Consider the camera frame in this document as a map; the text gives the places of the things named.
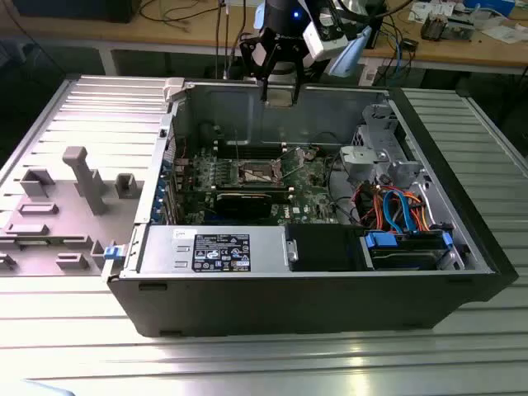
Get green circuit board box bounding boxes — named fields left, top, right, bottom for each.
left=445, top=16, right=475, bottom=42

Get grey parts rack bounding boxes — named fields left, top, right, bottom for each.
left=0, top=146, right=145, bottom=277

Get wooden desk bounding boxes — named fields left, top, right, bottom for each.
left=0, top=0, right=528, bottom=78

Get silver metal bracket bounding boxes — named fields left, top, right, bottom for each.
left=338, top=144, right=391, bottom=182

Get metal wire locking lever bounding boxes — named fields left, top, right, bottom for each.
left=233, top=130, right=244, bottom=185
left=276, top=144, right=299, bottom=163

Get silver power supply unit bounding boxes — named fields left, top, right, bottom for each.
left=138, top=224, right=290, bottom=276

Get black open PC case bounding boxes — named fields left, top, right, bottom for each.
left=101, top=76, right=520, bottom=339

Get blue cable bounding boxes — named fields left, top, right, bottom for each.
left=387, top=31, right=408, bottom=86

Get blue wire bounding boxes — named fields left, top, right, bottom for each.
left=382, top=188, right=418, bottom=237

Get green motherboard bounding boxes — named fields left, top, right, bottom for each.
left=172, top=144, right=343, bottom=226

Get silver drive cage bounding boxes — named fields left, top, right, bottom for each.
left=353, top=102, right=413, bottom=164

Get black RAM slot bank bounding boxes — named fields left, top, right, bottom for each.
left=213, top=139, right=290, bottom=161

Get white printed papers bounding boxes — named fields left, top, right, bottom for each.
left=408, top=1, right=455, bottom=22

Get black hanging cable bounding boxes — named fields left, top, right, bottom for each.
left=224, top=0, right=233, bottom=82
left=214, top=0, right=223, bottom=80

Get black graphics card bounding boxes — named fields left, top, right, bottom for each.
left=214, top=191, right=274, bottom=220

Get hard disk in blue carrier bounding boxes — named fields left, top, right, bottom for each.
left=359, top=229, right=455, bottom=271

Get black upright device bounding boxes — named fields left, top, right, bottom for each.
left=365, top=15, right=384, bottom=50

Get finned metal heat sink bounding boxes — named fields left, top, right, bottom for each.
left=420, top=12, right=449, bottom=41

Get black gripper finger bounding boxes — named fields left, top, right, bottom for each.
left=284, top=42, right=309, bottom=105
left=240, top=28, right=276, bottom=104

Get black label sticker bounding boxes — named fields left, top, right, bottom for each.
left=193, top=233, right=252, bottom=273

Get CPU socket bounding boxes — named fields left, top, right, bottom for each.
left=230, top=158, right=285, bottom=186

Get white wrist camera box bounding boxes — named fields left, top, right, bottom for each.
left=302, top=7, right=348, bottom=61

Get black box on desk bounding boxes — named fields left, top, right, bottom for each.
left=12, top=0, right=138, bottom=24

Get orange wire bundle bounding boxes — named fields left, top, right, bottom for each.
left=357, top=184, right=435, bottom=233

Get black RAM stick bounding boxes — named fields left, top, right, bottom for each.
left=214, top=183, right=295, bottom=202

